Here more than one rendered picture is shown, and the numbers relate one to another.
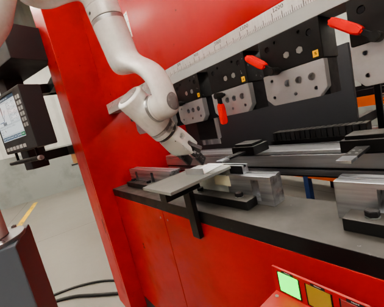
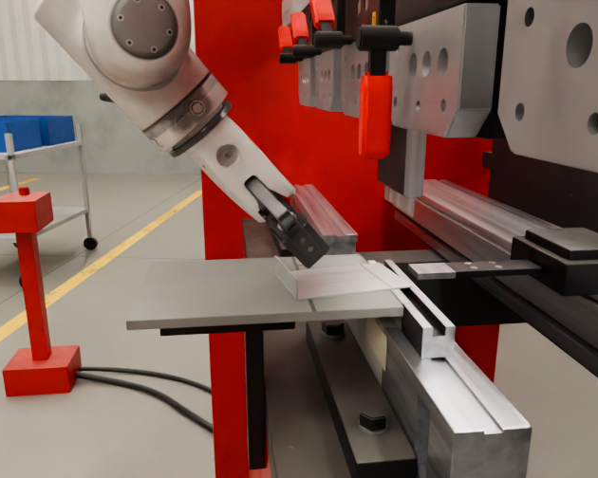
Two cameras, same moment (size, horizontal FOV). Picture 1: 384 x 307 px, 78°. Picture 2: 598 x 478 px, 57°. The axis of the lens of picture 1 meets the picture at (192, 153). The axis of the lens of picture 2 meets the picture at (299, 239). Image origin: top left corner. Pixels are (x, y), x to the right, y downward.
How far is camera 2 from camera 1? 44 cm
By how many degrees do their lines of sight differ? 30
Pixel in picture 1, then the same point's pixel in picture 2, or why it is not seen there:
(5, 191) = not seen: hidden behind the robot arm
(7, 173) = not seen: hidden behind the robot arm
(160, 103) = (89, 25)
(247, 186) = (409, 405)
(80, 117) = (209, 23)
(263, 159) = not seen: outside the picture
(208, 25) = not seen: outside the picture
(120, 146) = (289, 120)
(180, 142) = (216, 176)
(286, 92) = (562, 102)
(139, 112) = (75, 45)
